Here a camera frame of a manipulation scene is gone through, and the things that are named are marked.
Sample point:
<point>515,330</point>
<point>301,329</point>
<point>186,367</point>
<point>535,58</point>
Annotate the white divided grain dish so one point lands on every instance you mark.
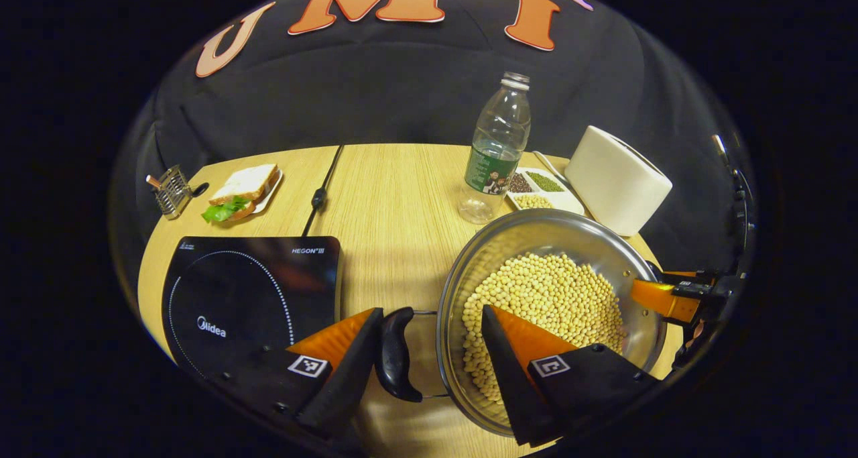
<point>543,193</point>

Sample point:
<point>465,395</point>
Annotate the pile of yellow soybeans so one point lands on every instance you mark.
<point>556,290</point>

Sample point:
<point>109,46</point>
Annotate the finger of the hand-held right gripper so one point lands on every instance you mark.
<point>680,273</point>
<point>660,300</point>

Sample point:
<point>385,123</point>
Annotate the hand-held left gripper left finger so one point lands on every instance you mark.
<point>352,371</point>

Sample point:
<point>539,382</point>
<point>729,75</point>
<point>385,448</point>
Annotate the clear plastic water bottle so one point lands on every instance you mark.
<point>496,149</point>

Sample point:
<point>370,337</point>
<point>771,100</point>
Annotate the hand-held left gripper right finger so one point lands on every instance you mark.
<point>506,377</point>

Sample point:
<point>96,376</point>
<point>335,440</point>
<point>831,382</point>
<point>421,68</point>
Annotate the black induction cooktop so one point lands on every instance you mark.
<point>248,290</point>

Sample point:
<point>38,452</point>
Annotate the white toaster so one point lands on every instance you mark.
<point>617,183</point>

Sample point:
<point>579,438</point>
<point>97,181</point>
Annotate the white spoon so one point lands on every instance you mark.
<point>551,168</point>

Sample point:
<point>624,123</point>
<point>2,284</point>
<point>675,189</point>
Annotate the copper tube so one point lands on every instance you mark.
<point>154,182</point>

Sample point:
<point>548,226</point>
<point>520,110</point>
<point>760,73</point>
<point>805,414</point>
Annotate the sandwich with lettuce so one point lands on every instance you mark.
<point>244,184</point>

